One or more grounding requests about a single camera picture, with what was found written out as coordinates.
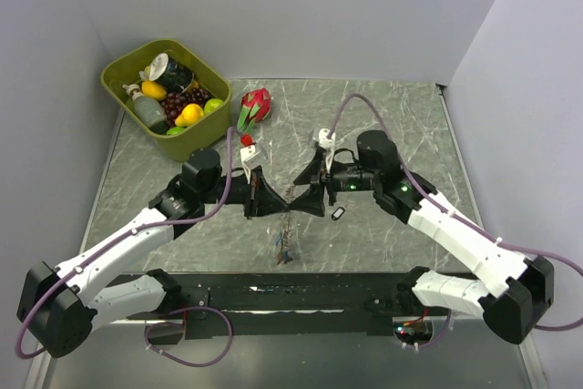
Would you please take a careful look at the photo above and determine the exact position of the red dragon fruit toy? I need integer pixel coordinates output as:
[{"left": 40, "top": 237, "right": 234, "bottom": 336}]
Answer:
[{"left": 237, "top": 87, "right": 272, "bottom": 134}]

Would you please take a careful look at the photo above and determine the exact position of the yellow lemon toy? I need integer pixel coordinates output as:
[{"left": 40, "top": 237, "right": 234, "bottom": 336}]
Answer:
[{"left": 141, "top": 80, "right": 168, "bottom": 102}]

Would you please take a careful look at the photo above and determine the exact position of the black key tag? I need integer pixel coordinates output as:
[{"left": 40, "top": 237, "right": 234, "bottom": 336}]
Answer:
[{"left": 331, "top": 207, "right": 346, "bottom": 221}]

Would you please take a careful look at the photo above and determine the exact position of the yellow pear toy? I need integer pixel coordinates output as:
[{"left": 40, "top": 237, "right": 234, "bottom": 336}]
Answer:
[{"left": 174, "top": 104, "right": 204, "bottom": 128}]

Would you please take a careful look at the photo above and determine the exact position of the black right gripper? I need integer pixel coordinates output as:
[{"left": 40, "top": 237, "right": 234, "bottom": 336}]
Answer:
[{"left": 289, "top": 150, "right": 380, "bottom": 217}]

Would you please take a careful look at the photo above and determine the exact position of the round metal key ring plate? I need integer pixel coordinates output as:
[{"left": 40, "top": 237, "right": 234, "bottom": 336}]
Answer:
[{"left": 274, "top": 210, "right": 293, "bottom": 265}]

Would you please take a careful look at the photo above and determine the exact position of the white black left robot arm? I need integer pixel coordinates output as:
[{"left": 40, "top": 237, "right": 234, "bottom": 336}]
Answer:
[{"left": 16, "top": 144, "right": 288, "bottom": 358}]

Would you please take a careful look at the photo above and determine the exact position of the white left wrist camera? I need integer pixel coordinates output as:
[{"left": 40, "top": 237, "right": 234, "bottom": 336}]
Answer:
[{"left": 240, "top": 134, "right": 268, "bottom": 183}]

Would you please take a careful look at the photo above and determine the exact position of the olive green plastic bin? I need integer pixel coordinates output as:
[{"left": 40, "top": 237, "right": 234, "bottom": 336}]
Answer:
[{"left": 101, "top": 39, "right": 232, "bottom": 162}]

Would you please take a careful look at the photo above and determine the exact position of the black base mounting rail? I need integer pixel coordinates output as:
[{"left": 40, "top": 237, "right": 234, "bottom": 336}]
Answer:
[{"left": 125, "top": 272, "right": 461, "bottom": 341}]

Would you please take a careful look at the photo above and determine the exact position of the black cylindrical can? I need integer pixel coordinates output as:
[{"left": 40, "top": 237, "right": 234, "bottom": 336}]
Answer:
[{"left": 148, "top": 52, "right": 195, "bottom": 93}]

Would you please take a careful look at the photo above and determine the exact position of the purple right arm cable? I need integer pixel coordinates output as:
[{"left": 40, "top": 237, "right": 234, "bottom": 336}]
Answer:
[{"left": 327, "top": 92, "right": 583, "bottom": 350}]

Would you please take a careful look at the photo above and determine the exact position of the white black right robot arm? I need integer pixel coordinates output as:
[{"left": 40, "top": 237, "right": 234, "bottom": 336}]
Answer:
[{"left": 290, "top": 128, "right": 554, "bottom": 344}]

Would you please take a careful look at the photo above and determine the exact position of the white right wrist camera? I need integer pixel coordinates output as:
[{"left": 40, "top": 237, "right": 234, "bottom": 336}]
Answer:
[{"left": 310, "top": 128, "right": 336, "bottom": 173}]

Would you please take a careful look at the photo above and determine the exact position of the dark purple grape bunch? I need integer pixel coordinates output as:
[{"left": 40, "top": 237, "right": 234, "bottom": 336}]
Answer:
[{"left": 161, "top": 88, "right": 212, "bottom": 127}]

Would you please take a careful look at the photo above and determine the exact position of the grey pump bottle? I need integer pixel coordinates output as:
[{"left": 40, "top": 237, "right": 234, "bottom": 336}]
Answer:
[{"left": 122, "top": 84, "right": 169, "bottom": 135}]

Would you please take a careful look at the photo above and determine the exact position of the green lime toy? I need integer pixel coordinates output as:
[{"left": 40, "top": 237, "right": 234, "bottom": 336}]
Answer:
[{"left": 166, "top": 127, "right": 185, "bottom": 136}]

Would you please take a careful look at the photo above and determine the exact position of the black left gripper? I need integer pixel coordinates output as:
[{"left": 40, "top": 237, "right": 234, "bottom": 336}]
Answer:
[{"left": 199, "top": 165, "right": 289, "bottom": 220}]

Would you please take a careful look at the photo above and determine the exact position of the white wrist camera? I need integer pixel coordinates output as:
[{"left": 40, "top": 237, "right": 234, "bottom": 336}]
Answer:
[
  {"left": 310, "top": 128, "right": 336, "bottom": 173},
  {"left": 240, "top": 134, "right": 268, "bottom": 183}
]

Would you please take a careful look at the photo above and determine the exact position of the green apple toy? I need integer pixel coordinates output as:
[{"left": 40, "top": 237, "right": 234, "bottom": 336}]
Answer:
[{"left": 203, "top": 97, "right": 224, "bottom": 116}]

